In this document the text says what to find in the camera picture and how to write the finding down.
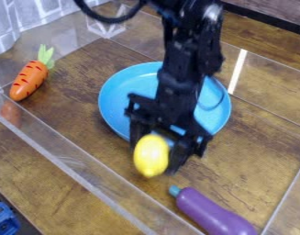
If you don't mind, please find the yellow toy lemon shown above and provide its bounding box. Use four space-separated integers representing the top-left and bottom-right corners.
133 134 169 178

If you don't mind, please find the clear acrylic enclosure wall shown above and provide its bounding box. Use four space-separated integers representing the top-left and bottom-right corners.
0 0 300 235

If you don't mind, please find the orange toy carrot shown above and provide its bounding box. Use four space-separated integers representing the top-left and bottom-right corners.
9 44 54 101

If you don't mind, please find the purple toy eggplant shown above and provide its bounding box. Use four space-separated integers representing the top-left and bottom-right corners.
169 185 257 235

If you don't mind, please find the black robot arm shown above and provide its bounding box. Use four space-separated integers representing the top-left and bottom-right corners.
125 0 222 174

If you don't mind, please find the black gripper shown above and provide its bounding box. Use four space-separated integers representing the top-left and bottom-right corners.
125 69 213 175

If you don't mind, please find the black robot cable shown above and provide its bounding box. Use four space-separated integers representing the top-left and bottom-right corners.
72 0 226 112

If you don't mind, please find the blue round tray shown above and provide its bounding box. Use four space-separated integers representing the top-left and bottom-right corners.
97 62 232 141

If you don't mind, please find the blue object at corner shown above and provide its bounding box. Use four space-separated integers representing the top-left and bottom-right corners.
0 202 21 235

